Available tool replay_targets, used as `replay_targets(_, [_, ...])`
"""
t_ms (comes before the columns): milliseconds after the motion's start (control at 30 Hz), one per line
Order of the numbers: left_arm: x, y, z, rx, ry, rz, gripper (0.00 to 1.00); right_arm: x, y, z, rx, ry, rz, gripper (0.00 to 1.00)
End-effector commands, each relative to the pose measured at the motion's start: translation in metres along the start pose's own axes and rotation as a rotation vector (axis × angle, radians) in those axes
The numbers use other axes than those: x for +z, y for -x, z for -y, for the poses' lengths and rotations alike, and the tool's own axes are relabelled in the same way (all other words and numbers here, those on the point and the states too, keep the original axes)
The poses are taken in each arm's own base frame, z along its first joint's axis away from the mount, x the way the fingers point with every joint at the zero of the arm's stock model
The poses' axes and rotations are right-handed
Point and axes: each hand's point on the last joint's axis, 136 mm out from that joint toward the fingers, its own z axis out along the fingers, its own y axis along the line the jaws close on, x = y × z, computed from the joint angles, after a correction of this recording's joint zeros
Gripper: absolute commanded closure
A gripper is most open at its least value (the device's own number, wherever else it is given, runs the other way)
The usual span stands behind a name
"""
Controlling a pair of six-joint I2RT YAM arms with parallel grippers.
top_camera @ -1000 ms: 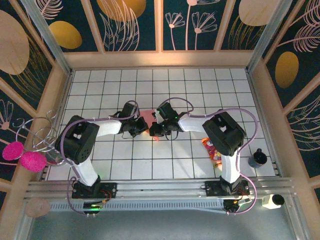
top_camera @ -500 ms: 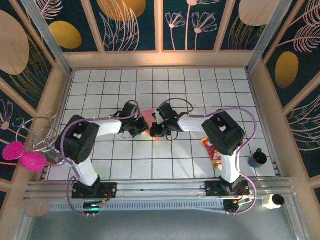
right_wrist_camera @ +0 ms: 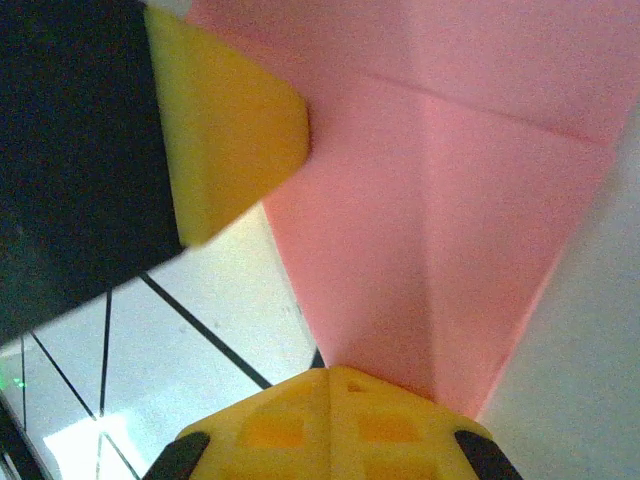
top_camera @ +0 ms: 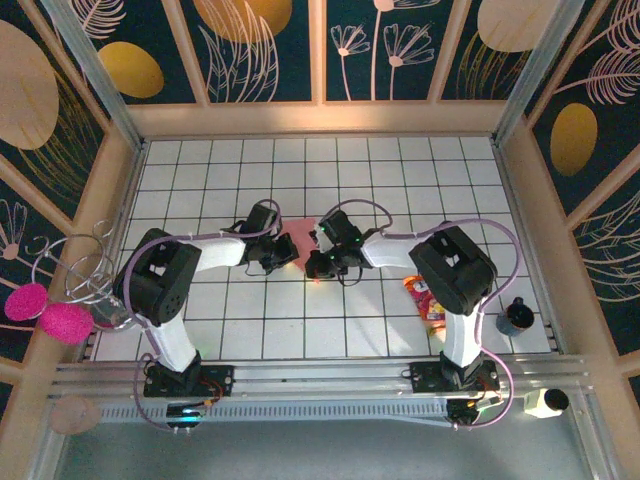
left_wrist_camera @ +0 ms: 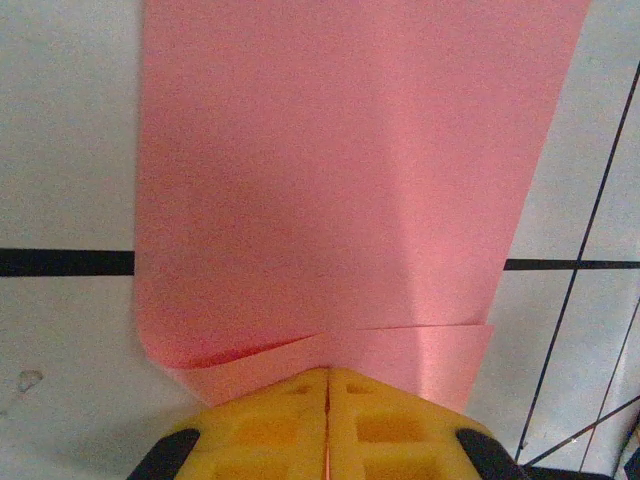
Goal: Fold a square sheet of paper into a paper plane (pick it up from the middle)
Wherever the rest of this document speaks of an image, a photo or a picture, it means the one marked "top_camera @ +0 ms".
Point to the pink square paper sheet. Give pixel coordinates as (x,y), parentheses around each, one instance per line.
(302,235)

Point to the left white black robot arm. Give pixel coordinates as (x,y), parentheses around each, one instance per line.
(170,340)

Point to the red orange snack packet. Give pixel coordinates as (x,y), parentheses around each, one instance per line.
(425,300)

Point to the black electronics board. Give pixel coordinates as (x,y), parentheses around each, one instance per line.
(185,415)
(465,412)

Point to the dark mug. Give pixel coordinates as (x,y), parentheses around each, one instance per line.
(517,317)

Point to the dark panel, gold circle, leaf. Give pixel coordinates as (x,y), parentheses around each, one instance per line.
(245,60)

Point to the dark panel with flower stems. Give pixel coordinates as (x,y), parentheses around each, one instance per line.
(380,60)

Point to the pink sponge ball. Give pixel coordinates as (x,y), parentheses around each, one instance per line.
(25,301)
(67,324)

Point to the dark panel with gold oval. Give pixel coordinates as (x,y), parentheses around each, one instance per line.
(130,70)

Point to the dark panel, pale oval, yellow lines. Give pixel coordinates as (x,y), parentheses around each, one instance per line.
(490,65)

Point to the dark panel, pink flower outline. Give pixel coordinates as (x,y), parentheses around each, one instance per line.
(20,240)

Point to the round wooden disc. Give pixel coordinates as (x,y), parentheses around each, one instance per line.
(75,415)

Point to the dark panel, pale leaf outlines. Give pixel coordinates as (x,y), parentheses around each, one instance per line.
(615,260)

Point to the dark panel, large pale oval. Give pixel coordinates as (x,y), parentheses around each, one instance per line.
(30,100)

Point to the dark panel, feather, gold oval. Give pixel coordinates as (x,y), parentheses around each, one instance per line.
(590,100)

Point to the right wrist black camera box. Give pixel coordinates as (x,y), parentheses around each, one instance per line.
(340,227)

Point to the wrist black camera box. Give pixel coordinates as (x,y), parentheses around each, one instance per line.
(340,227)
(262,217)

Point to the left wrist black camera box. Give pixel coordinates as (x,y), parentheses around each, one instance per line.
(262,217)

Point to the aluminium mounting rail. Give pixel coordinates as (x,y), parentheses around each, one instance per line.
(320,380)

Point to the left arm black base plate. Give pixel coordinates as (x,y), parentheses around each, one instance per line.
(220,380)

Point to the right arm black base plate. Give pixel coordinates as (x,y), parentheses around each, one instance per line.
(425,377)

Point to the aluminium frame post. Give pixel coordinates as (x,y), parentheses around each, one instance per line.
(530,75)
(100,85)

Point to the small white camera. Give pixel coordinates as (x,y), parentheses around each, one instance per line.
(540,402)

